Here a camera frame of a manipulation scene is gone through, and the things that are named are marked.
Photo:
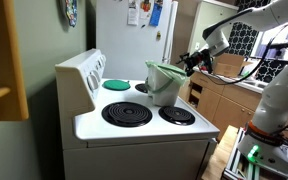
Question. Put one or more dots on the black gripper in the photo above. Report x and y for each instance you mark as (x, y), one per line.
(202, 61)

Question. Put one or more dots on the white and green bin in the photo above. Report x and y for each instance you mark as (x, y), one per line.
(165, 93)

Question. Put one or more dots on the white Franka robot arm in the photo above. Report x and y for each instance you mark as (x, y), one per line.
(277, 96)

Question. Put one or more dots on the yellow fridge magnet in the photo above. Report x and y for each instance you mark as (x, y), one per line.
(158, 35)

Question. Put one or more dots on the brown cardboard box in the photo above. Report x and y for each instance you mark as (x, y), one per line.
(229, 65)

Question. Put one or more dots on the tall white cabinet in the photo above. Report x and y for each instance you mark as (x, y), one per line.
(207, 20)

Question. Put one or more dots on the black coil stove burner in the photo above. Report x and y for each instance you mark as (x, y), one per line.
(141, 88)
(176, 115)
(126, 114)

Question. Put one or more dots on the small dark fridge magnet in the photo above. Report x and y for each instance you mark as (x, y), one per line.
(143, 25)

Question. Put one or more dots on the blue paper flyer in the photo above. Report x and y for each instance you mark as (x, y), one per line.
(156, 13)

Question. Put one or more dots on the white refrigerator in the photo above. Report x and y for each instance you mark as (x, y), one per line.
(124, 50)

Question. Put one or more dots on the wooden kitchen base cabinet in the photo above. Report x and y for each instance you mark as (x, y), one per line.
(230, 103)

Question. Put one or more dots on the paper with red picture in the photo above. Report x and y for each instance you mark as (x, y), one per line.
(145, 8)

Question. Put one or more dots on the white paper note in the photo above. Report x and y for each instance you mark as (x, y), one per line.
(133, 13)

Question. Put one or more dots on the green round lid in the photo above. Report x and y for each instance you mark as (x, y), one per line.
(116, 85)

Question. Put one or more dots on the white stove knob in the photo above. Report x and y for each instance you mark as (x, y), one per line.
(97, 75)
(103, 59)
(101, 63)
(93, 82)

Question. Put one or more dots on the white electric stove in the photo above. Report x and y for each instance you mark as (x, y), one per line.
(134, 160)

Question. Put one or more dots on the colourful hanging pot holder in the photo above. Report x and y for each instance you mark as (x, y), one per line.
(71, 11)

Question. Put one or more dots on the black mounted camera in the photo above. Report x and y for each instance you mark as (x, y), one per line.
(280, 45)

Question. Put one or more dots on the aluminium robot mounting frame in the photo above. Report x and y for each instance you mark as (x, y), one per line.
(239, 165)

